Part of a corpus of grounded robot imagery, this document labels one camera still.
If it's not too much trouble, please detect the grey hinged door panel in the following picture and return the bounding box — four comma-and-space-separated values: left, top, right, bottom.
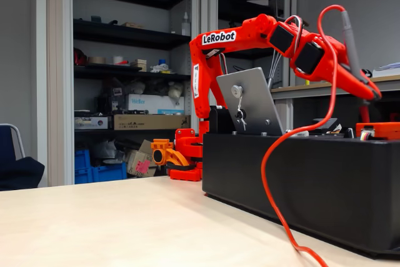
216, 66, 285, 136

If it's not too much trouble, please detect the black task box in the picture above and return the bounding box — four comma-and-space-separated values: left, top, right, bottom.
202, 131, 400, 257

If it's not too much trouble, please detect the cardboard box with pink sticker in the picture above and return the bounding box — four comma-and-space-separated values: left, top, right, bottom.
126, 149, 158, 178

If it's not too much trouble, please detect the white crumpled cloth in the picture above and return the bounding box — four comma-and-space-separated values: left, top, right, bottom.
150, 63, 170, 74

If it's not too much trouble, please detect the multicolour ribbon cable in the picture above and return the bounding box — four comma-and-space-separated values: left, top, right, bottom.
359, 126, 376, 142

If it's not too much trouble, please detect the small cardboard box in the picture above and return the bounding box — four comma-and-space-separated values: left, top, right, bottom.
130, 58, 148, 73

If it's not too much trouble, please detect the white fluffy bundle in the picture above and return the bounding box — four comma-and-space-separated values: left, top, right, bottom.
167, 81, 185, 99

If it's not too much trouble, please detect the red cable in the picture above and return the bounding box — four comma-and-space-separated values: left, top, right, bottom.
261, 4, 346, 267

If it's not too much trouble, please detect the long cardboard box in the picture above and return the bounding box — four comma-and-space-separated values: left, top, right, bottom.
113, 113, 191, 131

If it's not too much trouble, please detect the paper stack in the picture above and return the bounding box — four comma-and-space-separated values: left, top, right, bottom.
373, 61, 400, 78

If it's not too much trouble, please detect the orange table clamp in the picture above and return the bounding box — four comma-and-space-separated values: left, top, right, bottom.
151, 138, 191, 169

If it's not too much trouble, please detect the wide cabinet with black shelves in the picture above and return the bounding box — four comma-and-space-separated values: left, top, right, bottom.
46, 0, 201, 187

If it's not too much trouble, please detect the dark jacket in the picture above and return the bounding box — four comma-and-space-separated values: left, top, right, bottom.
0, 156, 46, 192

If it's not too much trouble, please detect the white printed box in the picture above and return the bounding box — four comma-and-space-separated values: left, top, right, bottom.
74, 116, 113, 131

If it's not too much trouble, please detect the grey stand with cork knobs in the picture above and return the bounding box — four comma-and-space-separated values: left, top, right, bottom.
267, 0, 310, 89

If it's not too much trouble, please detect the tall blue plastic crate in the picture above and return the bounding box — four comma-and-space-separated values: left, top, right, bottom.
74, 149, 92, 185

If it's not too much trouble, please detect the wooden side desk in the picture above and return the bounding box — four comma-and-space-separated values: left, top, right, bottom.
270, 74, 400, 133

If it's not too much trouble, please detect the red display module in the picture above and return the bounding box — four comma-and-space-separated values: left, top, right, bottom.
355, 122, 400, 141

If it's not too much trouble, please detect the red object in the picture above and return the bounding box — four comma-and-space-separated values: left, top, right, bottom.
73, 47, 89, 66

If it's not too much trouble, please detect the white Weller box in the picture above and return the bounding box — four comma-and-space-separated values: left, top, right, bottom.
126, 93, 185, 115

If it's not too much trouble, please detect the grey test probe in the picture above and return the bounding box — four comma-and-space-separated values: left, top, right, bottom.
339, 10, 372, 123

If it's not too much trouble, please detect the low blue plastic crate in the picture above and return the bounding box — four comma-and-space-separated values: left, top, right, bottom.
90, 162, 128, 183

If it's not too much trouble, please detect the blue chair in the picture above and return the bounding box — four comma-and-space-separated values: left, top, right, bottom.
0, 123, 26, 161

